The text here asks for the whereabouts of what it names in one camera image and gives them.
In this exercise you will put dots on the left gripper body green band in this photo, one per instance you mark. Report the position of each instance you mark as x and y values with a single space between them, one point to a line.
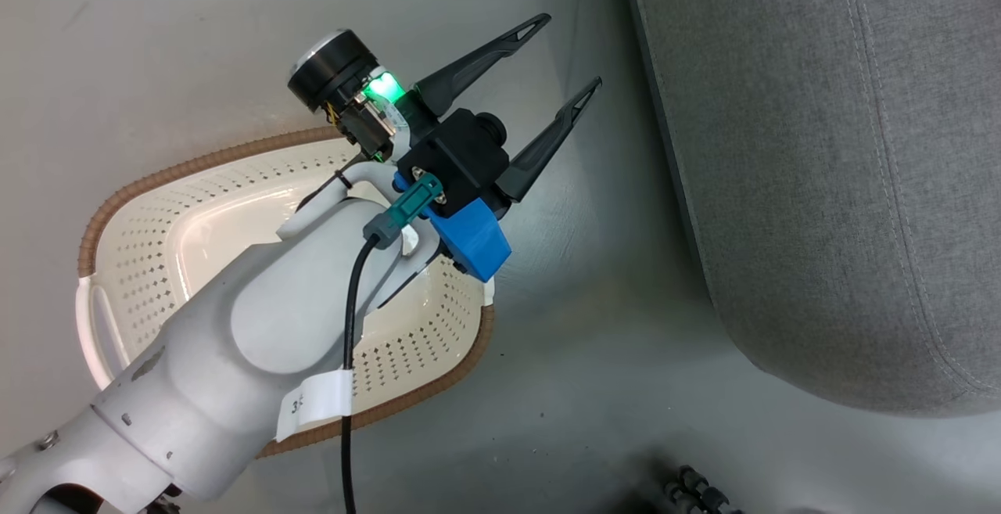
336 68

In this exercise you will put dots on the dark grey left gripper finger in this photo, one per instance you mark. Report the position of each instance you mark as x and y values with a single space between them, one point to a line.
547 138
477 60

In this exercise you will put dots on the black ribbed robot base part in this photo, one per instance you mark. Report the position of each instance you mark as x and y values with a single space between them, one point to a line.
696 490

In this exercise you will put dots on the cream perforated laundry basket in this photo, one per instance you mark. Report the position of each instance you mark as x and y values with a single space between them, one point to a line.
164 232

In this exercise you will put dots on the grey fabric sofa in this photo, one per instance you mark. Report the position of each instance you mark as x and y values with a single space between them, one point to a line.
829 146

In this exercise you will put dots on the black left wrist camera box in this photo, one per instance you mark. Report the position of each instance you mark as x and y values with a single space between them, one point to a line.
461 158

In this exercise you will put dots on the blue left camera mount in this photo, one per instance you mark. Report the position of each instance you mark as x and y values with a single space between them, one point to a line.
473 236

